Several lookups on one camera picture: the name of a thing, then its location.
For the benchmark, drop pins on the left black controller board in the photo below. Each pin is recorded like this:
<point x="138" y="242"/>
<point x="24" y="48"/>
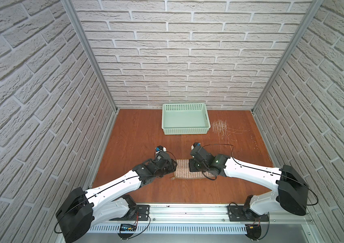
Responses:
<point x="128" y="228"/>

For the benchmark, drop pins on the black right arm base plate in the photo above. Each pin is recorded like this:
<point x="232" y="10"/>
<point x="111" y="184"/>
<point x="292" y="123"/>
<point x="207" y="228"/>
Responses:
<point x="236" y="213"/>

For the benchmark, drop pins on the mint green perforated plastic basket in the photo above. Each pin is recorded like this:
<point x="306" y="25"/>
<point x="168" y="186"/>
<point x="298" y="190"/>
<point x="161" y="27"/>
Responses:
<point x="185" y="119"/>

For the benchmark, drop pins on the aluminium corner post right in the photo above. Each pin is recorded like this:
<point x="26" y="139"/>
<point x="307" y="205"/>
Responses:
<point x="304" y="24"/>

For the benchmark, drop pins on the aluminium front frame rail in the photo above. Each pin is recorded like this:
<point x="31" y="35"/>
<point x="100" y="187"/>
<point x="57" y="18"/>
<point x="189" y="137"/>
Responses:
<point x="189" y="213"/>

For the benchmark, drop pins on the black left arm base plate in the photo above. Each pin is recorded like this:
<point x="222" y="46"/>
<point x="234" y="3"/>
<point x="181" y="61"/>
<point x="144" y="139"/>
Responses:
<point x="139" y="213"/>

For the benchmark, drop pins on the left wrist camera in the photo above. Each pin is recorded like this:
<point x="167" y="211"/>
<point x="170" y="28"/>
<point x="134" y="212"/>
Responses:
<point x="160" y="148"/>

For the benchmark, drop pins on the black controller board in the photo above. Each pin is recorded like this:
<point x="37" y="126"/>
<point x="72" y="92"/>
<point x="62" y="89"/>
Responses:
<point x="253" y="232"/>
<point x="128" y="228"/>

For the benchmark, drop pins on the pink striped square dishcloth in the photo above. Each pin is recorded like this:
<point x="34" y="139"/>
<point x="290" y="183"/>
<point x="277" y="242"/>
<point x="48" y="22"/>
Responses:
<point x="183" y="172"/>

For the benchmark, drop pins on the aluminium corner post left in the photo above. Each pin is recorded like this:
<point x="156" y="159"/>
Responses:
<point x="72" y="14"/>

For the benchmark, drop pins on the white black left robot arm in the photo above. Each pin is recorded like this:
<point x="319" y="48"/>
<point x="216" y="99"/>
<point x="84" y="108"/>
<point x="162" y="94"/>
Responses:
<point x="83" y="209"/>

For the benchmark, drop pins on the aluminium corner post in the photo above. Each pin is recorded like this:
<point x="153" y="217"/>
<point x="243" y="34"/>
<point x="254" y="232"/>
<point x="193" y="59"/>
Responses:
<point x="72" y="14"/>
<point x="304" y="24"/>

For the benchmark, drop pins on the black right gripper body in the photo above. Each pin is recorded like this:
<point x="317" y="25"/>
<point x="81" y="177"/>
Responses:
<point x="198" y="163"/>

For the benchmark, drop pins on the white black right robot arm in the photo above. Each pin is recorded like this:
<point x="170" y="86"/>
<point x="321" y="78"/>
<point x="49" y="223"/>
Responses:
<point x="288" y="190"/>

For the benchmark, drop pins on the white slotted cable duct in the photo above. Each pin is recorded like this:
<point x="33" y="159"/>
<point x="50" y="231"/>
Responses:
<point x="163" y="228"/>

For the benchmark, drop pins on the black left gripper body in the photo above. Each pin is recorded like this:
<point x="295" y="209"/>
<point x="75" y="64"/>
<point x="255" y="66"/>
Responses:
<point x="166" y="165"/>

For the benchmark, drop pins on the right black controller board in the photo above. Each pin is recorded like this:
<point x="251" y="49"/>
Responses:
<point x="253" y="232"/>

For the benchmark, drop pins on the aluminium left base rail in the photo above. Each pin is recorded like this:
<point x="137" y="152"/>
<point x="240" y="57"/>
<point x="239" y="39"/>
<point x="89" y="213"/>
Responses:
<point x="101" y="144"/>

